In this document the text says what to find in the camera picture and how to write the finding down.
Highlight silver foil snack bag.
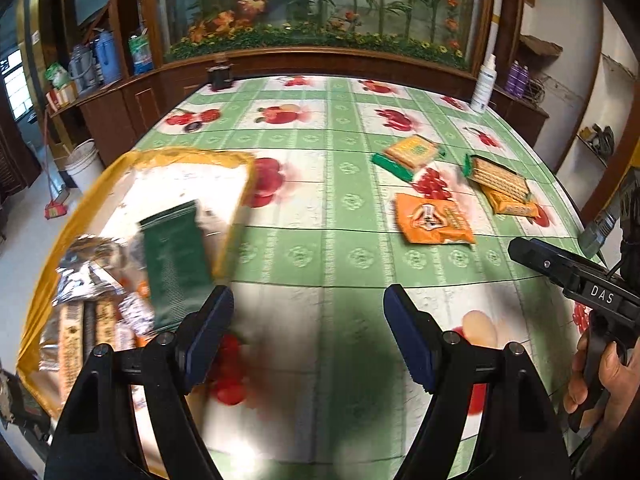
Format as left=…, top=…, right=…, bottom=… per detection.
left=39, top=235, right=154, bottom=372

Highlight person's right hand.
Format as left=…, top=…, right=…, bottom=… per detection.
left=563, top=331, right=640, bottom=416

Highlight blue thermos jug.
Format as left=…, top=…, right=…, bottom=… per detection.
left=96, top=30, right=122, bottom=84

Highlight large cracker pack dark tray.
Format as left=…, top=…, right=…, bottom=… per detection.
left=463, top=155, right=532, bottom=203

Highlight small black box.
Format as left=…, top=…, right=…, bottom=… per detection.
left=207, top=61, right=233, bottom=92

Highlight purple bottles on shelf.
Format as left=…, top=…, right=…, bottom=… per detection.
left=506, top=61, right=529, bottom=99

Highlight white plastic bucket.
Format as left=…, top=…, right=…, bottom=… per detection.
left=65, top=139, right=104, bottom=193

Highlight white spray bottle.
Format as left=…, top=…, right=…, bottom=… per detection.
left=470, top=54, right=497, bottom=114

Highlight flower painted glass screen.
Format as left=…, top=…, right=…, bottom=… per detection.
left=156, top=0, right=485, bottom=70

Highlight orange packet under crackers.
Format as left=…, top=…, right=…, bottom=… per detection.
left=480, top=185, right=539, bottom=218

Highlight red broom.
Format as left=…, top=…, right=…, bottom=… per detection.
left=40, top=109, right=70, bottom=221

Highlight cracker pack green ends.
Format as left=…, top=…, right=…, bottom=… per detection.
left=371, top=134, right=445, bottom=183

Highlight grey flashlight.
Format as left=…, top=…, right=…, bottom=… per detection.
left=578, top=167, right=639, bottom=258

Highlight orange snack packet centre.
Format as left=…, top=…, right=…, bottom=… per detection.
left=395, top=193, right=475, bottom=245

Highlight dark green snack packet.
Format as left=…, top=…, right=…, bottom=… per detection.
left=139, top=200, right=214, bottom=333

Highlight long orange biscuit pack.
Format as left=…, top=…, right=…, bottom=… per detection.
left=58, top=297, right=117, bottom=403

